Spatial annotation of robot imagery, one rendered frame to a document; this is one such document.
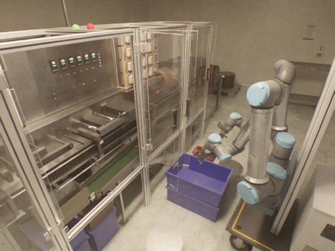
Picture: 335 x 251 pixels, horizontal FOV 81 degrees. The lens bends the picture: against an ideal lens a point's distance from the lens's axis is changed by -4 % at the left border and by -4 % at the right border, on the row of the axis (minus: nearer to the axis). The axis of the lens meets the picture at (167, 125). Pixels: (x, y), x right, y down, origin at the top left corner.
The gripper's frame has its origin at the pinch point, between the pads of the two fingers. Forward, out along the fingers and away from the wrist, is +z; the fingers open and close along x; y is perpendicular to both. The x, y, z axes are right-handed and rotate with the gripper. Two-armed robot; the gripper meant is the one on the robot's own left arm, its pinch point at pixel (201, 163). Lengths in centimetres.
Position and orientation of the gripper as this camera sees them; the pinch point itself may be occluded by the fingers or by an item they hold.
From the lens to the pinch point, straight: 180.7
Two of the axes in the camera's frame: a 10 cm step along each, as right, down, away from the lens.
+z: -2.1, 6.2, 7.6
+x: -7.0, 4.4, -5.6
